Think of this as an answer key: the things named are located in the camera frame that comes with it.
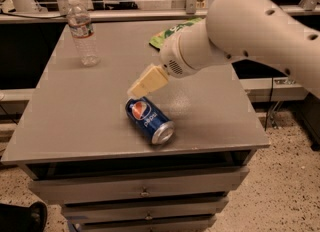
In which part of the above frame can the green rice chip bag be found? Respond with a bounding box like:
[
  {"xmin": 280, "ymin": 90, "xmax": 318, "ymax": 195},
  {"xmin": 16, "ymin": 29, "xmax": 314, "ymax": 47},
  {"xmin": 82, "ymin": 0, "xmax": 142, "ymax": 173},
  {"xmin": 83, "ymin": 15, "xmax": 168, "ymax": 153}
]
[{"xmin": 149, "ymin": 18, "xmax": 201, "ymax": 51}]

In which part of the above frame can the grey drawer cabinet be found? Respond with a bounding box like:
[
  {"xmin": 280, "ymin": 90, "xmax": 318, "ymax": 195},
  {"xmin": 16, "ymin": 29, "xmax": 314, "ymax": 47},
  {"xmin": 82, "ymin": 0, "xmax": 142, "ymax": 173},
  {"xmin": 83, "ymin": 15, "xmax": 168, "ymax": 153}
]
[{"xmin": 2, "ymin": 21, "xmax": 269, "ymax": 232}]

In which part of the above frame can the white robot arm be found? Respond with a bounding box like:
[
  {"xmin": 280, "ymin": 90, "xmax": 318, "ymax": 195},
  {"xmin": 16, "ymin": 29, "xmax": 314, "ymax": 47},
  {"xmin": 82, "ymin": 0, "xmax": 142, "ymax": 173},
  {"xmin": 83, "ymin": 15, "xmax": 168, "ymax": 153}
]
[{"xmin": 127, "ymin": 0, "xmax": 320, "ymax": 98}]

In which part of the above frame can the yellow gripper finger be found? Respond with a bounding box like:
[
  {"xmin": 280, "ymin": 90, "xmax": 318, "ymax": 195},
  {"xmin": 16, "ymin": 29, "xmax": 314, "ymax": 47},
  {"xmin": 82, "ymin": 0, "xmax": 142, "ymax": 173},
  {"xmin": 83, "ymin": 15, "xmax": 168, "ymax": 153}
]
[{"xmin": 127, "ymin": 64, "xmax": 169, "ymax": 98}]

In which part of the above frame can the black shoe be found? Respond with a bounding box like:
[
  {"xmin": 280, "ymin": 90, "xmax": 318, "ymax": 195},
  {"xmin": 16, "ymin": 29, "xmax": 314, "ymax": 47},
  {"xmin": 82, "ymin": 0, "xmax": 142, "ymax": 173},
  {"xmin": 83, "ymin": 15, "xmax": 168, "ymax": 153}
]
[{"xmin": 0, "ymin": 202, "xmax": 48, "ymax": 232}]

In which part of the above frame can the grey metal rail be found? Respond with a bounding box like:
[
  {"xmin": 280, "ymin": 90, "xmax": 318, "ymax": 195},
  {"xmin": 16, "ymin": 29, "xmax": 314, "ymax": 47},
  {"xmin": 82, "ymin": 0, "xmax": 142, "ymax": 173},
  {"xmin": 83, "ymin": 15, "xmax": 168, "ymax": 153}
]
[{"xmin": 0, "ymin": 5, "xmax": 320, "ymax": 24}]

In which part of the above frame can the clear plastic water bottle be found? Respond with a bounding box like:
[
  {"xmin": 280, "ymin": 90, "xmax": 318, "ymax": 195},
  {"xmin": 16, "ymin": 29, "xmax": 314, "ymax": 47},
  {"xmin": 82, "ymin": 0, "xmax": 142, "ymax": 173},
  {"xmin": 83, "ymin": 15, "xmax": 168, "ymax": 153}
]
[{"xmin": 67, "ymin": 0, "xmax": 100, "ymax": 66}]

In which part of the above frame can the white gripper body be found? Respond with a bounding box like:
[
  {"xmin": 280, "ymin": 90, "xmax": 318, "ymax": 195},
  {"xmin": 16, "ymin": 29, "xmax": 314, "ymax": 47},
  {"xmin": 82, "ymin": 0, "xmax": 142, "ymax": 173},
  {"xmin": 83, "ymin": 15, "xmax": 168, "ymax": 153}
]
[{"xmin": 160, "ymin": 25, "xmax": 214, "ymax": 78}]

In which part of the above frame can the blue pepsi can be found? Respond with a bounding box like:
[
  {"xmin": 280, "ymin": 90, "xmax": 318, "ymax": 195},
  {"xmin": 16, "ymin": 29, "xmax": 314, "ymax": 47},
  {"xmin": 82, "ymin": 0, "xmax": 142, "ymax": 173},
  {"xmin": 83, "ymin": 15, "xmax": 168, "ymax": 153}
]
[{"xmin": 125, "ymin": 97, "xmax": 175, "ymax": 145}]

